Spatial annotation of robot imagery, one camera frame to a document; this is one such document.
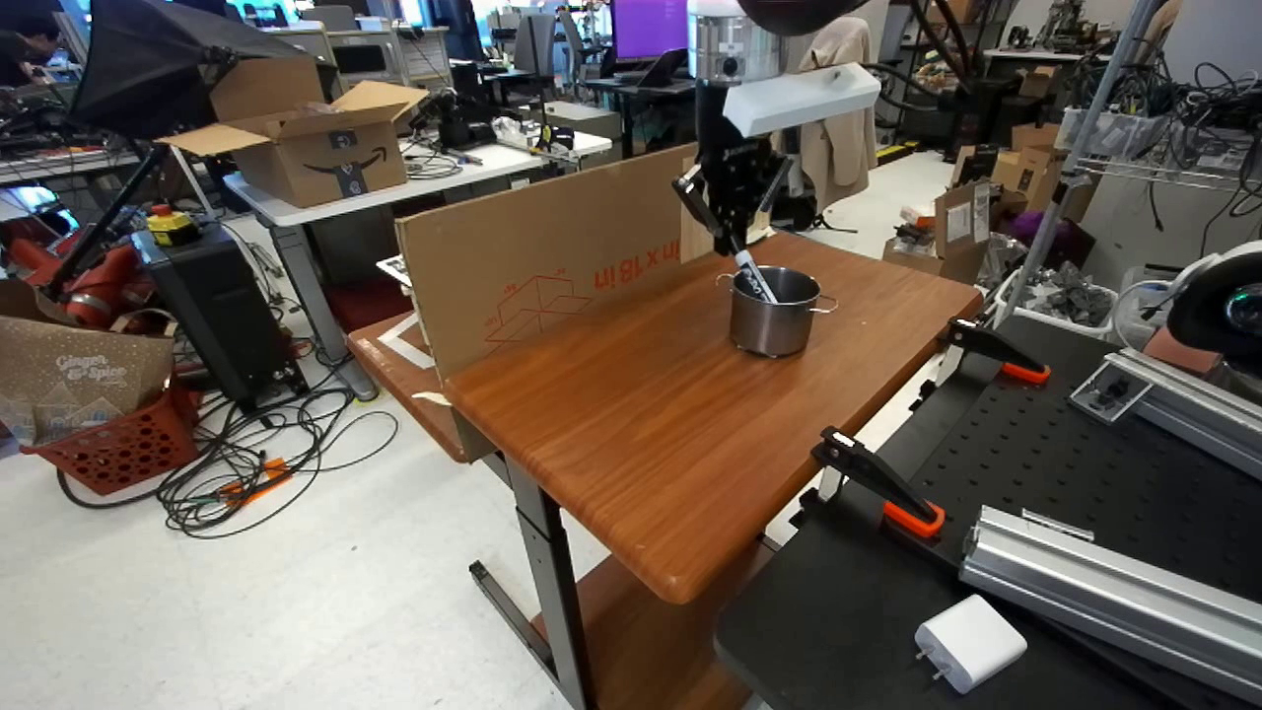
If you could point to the black softbox light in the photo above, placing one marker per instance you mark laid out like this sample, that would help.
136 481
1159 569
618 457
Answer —
153 64

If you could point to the white power adapter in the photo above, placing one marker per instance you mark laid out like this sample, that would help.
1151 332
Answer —
968 644

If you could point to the far aluminium extrusion rail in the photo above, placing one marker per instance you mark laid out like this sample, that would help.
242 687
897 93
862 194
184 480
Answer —
1191 406

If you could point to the black perforated breadboard table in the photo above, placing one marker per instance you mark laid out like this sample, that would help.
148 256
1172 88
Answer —
830 620

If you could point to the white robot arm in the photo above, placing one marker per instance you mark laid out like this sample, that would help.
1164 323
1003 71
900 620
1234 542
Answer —
751 112

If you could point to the far black orange clamp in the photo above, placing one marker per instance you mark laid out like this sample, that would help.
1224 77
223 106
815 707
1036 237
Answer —
1010 361

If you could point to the brown cardboard divider panel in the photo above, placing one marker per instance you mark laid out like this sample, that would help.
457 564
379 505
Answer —
507 267

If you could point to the black and white marker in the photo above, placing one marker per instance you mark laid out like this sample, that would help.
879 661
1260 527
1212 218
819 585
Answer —
755 279

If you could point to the silver metal pot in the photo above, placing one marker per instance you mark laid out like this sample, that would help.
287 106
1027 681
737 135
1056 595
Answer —
784 323

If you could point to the aluminium extrusion rail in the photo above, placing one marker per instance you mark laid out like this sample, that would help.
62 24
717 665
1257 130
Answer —
1134 605
1191 406

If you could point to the near aluminium extrusion rail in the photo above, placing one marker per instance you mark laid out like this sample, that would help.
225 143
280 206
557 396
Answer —
1134 605

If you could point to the office chair with beige jacket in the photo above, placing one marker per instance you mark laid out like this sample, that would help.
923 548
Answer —
838 152

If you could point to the black table leg frame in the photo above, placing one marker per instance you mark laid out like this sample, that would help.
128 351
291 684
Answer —
557 632

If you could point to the black control box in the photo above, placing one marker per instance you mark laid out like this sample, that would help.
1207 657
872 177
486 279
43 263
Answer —
223 311

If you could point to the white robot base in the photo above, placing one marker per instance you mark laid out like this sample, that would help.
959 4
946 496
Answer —
1206 317

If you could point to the red plastic basket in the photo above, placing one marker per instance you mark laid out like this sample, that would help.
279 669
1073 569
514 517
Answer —
128 446

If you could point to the brown paper bag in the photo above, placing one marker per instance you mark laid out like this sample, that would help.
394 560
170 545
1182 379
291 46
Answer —
64 376

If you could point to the black orange clamp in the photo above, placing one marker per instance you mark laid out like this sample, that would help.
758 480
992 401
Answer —
900 501
1010 361

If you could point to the near black orange clamp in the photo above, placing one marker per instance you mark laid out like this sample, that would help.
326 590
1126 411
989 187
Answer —
900 501

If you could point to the open cardboard box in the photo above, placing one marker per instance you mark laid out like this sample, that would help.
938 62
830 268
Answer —
299 143

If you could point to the grey office desk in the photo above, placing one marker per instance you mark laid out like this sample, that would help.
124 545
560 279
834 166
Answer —
294 233

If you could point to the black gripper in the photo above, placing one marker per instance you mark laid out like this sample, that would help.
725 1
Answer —
726 184

